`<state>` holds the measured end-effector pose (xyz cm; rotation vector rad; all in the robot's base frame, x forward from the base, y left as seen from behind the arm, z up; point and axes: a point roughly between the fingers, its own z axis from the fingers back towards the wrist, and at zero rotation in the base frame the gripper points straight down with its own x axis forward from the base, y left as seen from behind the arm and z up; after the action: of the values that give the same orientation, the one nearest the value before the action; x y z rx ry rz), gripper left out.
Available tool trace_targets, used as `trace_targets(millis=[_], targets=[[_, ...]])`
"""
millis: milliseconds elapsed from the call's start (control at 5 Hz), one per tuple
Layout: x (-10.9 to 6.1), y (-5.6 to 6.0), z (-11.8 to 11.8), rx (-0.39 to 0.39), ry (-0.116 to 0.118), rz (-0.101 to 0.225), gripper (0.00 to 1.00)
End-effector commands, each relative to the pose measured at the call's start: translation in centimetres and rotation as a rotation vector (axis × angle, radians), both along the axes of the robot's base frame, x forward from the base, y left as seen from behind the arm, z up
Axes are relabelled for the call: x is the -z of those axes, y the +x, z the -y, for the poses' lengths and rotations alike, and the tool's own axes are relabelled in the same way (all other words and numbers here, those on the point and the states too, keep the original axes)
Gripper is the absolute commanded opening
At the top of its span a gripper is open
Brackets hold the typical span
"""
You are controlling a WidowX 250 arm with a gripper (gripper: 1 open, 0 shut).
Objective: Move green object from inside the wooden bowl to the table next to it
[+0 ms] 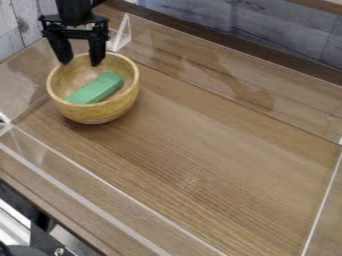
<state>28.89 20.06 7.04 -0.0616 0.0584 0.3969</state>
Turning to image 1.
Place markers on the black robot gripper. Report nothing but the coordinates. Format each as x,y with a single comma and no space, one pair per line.
75,22

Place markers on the green rectangular block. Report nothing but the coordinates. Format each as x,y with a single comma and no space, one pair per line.
99,89

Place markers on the round wooden bowl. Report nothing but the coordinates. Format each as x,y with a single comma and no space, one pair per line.
70,77

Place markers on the clear acrylic corner bracket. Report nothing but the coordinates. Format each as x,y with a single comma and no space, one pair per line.
121,37

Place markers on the clear acrylic tray wall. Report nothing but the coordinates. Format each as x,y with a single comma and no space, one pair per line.
221,167

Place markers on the black metal bracket with bolt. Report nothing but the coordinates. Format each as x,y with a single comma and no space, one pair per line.
43,241

